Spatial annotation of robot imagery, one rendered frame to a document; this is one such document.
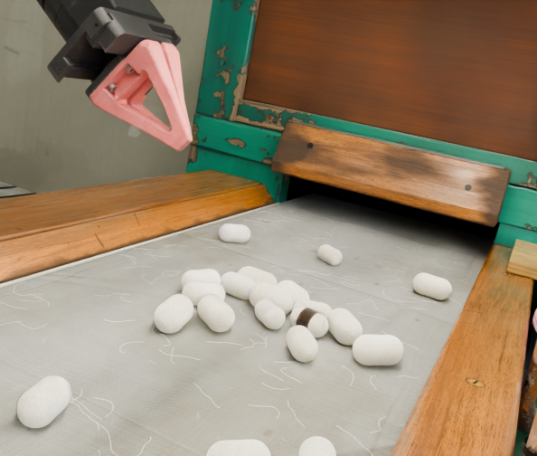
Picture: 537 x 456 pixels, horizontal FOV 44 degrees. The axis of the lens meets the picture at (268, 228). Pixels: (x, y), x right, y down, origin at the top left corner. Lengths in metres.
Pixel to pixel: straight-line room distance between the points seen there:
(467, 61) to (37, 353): 0.66
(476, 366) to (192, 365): 0.18
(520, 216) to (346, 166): 0.23
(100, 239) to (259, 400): 0.27
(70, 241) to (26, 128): 1.86
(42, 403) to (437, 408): 0.20
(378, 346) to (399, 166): 0.43
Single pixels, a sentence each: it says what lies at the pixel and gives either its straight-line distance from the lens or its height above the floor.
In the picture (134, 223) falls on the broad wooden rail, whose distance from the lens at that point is 0.66.
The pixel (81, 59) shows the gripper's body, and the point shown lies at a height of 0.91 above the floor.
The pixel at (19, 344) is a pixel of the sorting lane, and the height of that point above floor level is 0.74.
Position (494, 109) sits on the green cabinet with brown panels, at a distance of 0.90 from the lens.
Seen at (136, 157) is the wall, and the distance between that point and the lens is 2.13.
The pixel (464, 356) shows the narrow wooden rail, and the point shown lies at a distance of 0.47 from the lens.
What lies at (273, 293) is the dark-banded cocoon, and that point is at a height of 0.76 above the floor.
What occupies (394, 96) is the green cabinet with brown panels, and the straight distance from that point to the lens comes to 0.92.
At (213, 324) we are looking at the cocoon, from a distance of 0.46.
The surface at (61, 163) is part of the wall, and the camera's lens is 2.33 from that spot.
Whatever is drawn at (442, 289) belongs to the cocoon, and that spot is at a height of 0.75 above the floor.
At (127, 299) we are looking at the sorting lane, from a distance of 0.51.
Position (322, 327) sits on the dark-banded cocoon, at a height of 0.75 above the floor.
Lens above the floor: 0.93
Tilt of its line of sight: 13 degrees down
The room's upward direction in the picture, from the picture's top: 11 degrees clockwise
